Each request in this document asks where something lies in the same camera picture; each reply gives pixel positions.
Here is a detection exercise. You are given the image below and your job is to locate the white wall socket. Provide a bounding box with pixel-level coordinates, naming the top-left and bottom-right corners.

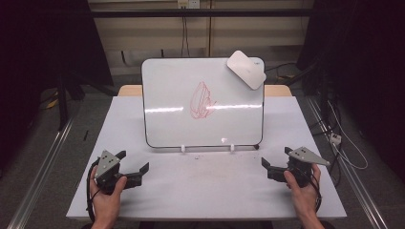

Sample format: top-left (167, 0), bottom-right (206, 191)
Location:
top-left (177, 0), bottom-right (202, 10)

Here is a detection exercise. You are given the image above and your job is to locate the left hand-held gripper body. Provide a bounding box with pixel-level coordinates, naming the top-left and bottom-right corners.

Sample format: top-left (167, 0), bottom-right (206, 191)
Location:
top-left (94, 150), bottom-right (128, 196)

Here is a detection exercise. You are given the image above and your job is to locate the white whiteboard with black frame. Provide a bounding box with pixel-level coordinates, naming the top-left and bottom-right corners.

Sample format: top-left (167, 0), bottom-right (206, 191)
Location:
top-left (140, 56), bottom-right (266, 151)

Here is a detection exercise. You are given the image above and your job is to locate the person's left hand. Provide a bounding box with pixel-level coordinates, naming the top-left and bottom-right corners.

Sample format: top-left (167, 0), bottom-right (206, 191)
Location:
top-left (89, 165), bottom-right (128, 223)

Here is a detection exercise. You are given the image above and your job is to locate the person's right hand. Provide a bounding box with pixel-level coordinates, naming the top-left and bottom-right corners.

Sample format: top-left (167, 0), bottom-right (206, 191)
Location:
top-left (283, 163), bottom-right (322, 221)

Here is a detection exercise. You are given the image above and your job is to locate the black horizontal bar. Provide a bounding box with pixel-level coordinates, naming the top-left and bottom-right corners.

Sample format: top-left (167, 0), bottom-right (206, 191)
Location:
top-left (90, 8), bottom-right (315, 19)

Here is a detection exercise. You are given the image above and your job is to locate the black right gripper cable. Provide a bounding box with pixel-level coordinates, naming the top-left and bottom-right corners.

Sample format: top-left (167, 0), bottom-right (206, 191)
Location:
top-left (309, 174), bottom-right (323, 213)

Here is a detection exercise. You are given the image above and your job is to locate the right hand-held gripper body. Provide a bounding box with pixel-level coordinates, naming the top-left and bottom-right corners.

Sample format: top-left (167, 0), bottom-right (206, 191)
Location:
top-left (287, 146), bottom-right (331, 188)

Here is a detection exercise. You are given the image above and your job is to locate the wooden table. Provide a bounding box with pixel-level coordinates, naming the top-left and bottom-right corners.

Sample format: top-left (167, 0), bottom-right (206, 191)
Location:
top-left (117, 84), bottom-right (293, 98)

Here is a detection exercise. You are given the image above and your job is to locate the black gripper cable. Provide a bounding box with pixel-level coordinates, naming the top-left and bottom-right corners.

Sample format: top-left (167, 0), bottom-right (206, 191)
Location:
top-left (309, 174), bottom-right (323, 213)
top-left (85, 157), bottom-right (100, 222)

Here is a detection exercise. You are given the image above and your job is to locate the black curtain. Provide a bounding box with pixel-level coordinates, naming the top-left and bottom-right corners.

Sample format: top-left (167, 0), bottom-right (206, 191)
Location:
top-left (0, 0), bottom-right (115, 175)
top-left (296, 0), bottom-right (405, 184)

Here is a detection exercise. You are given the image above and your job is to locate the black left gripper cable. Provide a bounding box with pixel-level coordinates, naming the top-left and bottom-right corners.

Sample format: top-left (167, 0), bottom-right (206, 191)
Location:
top-left (85, 157), bottom-right (100, 222)

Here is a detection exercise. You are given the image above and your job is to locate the black metal stand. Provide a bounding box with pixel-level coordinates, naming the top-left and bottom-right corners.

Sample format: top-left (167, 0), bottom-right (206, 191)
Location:
top-left (56, 70), bottom-right (113, 132)

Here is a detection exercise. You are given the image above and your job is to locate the white whiteboard eraser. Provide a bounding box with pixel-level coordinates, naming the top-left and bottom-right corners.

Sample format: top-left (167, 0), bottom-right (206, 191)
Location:
top-left (225, 50), bottom-right (267, 91)

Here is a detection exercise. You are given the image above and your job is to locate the white floor cable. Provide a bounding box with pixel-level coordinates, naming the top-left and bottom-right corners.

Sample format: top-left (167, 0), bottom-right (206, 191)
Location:
top-left (327, 100), bottom-right (370, 171)

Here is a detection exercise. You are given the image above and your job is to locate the black wall cable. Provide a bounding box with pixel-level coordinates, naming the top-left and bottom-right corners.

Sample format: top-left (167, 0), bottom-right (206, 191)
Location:
top-left (181, 15), bottom-right (191, 58)

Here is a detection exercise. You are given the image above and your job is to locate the aluminium floor rail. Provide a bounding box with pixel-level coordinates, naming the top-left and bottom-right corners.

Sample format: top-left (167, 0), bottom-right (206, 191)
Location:
top-left (7, 116), bottom-right (76, 229)
top-left (306, 95), bottom-right (389, 229)

